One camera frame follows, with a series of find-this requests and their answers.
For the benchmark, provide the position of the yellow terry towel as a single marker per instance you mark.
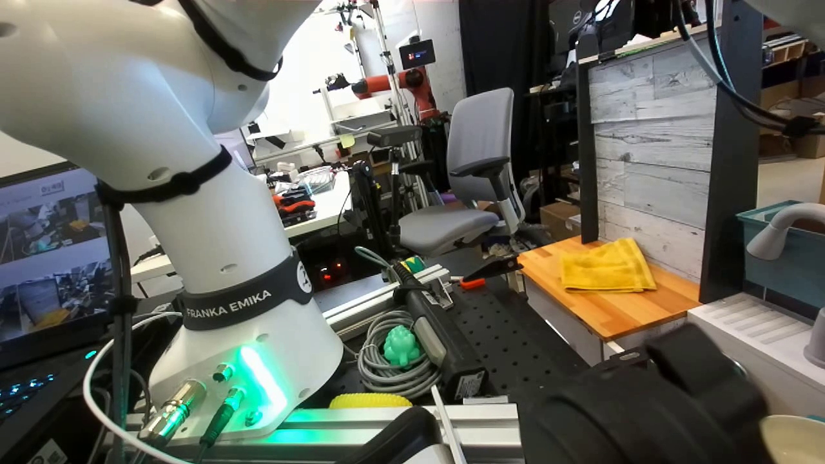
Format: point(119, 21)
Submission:
point(606, 267)

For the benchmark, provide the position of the white Franka Panda arm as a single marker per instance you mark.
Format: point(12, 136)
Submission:
point(216, 260)

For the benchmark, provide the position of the black box red lights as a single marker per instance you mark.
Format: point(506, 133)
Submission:
point(336, 267)

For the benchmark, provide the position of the white desk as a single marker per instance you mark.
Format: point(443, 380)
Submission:
point(324, 215)

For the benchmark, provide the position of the green stop button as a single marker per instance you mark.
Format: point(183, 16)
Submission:
point(401, 347)

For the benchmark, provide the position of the grey office chair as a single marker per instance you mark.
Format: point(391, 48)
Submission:
point(480, 131)

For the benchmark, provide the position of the black perforated breadboard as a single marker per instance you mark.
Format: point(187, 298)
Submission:
point(506, 336)

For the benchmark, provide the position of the red background robot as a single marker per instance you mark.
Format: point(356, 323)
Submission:
point(377, 83)

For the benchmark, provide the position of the yellow flat object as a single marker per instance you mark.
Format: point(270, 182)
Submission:
point(370, 400)

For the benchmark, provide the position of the grey toy faucet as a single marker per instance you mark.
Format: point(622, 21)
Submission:
point(774, 233)

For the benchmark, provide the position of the black laptop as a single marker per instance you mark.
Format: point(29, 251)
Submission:
point(52, 260)

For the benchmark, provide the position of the large teal bin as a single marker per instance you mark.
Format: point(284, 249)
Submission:
point(800, 267)

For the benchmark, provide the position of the cardboard box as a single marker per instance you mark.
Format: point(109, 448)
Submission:
point(809, 144)

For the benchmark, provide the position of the white teal bowl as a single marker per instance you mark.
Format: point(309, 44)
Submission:
point(794, 440)

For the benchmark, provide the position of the silver aluminium rail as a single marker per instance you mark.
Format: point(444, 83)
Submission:
point(345, 427)

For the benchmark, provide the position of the black camera housing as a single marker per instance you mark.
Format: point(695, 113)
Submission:
point(635, 413)

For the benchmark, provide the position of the black kitchen frame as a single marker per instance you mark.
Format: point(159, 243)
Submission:
point(735, 172)

